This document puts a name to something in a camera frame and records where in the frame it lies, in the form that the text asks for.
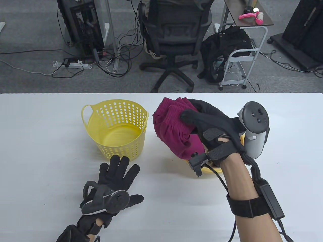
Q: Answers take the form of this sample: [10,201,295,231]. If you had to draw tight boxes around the person's left hand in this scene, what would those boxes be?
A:
[77,155,145,233]

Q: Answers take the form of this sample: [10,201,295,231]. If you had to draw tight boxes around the person's right hand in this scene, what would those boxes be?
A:
[180,99,249,168]

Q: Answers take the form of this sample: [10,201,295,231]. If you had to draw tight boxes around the maroon shorts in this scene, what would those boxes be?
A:
[153,97,206,160]

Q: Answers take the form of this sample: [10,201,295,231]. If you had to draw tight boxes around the person's right forearm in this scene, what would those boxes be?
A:
[219,153,284,242]

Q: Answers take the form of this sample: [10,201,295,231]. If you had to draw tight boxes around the black forearm brace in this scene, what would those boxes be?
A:
[56,224,87,242]

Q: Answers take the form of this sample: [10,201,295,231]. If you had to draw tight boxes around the grey handheld controller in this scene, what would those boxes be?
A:
[80,180,130,215]
[237,101,270,160]

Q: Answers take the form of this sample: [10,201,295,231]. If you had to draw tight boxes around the yellow perforated plastic basket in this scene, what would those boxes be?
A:
[81,100,149,162]

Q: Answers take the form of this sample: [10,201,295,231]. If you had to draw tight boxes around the yellow plastic basin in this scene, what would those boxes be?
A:
[185,135,246,178]

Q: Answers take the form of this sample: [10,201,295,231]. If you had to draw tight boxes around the black wrist band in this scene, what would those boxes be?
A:
[90,223,104,235]

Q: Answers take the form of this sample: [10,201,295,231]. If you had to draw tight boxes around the black braided controller tether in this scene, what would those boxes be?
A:
[242,153,265,186]

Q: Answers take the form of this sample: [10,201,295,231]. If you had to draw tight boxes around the black backpack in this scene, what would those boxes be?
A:
[197,25,253,83]

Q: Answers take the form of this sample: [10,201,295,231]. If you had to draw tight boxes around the beige bag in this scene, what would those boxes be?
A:
[144,49,162,60]

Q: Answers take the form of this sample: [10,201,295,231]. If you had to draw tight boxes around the black battery box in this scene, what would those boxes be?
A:
[259,183,285,220]

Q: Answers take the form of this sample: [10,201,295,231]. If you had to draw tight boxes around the black office chair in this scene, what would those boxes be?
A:
[138,0,213,93]

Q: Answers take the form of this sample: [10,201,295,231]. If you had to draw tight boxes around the pink handheld tool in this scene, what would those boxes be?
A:
[239,12,264,25]

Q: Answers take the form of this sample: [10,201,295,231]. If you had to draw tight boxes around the white cart with brown top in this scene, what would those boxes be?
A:
[218,0,274,90]

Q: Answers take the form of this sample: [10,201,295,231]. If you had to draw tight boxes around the white power strip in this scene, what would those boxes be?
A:
[52,60,93,69]

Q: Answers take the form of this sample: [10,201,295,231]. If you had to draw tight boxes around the black wheeled cabinet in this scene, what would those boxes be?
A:
[267,0,323,72]

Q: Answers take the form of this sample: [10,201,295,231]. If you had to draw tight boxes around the grey metal desk leg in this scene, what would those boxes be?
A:
[105,0,120,72]

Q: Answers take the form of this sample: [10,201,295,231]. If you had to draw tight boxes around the black computer tower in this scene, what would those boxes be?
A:
[56,0,105,59]

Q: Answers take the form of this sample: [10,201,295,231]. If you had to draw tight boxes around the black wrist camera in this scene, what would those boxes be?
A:
[188,153,211,178]

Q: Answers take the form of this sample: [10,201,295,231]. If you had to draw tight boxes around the black camera cable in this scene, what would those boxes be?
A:
[205,163,239,242]

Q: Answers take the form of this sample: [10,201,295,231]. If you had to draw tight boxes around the black forearm strap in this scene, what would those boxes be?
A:
[226,193,270,218]

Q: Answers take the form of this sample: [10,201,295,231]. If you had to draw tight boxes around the black floor cables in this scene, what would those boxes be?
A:
[260,49,323,79]

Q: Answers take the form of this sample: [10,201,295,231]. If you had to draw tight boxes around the black cable tangle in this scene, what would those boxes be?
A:
[52,0,147,79]

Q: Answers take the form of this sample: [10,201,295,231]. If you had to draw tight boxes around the black battery box cable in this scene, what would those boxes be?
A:
[276,218,295,242]

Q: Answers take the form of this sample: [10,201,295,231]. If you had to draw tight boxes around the white floor cable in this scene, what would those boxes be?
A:
[0,59,55,76]

